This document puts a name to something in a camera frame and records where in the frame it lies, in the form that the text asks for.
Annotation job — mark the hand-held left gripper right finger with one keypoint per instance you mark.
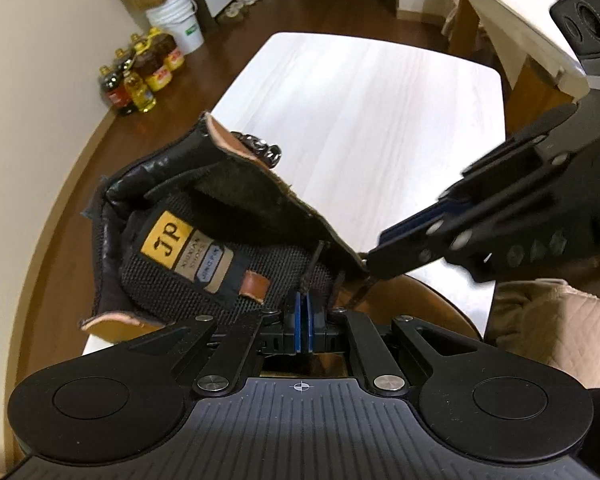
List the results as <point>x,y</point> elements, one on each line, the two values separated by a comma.
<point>311,325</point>

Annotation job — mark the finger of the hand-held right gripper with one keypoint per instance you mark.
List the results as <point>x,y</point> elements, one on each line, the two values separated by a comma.
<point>420,220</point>
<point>395,260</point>

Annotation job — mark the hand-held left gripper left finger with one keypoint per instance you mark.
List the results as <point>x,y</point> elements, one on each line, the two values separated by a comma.
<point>296,325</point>

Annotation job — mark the dark brown shoelace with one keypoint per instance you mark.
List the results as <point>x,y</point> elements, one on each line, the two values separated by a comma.
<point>311,271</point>

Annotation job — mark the brown leather boot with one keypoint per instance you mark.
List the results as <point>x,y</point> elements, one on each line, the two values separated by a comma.
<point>280,265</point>

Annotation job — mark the beige quilted sofa cover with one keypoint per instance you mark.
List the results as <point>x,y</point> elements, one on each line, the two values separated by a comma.
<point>555,330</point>

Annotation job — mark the white dining table wooden legs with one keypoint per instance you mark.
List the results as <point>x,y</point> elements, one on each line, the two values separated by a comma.
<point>520,5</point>

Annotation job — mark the group of cooking oil bottles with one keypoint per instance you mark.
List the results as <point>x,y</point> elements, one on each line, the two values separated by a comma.
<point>145,75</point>

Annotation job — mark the white plastic bucket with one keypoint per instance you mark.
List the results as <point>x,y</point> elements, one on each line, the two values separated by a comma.
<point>180,25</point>

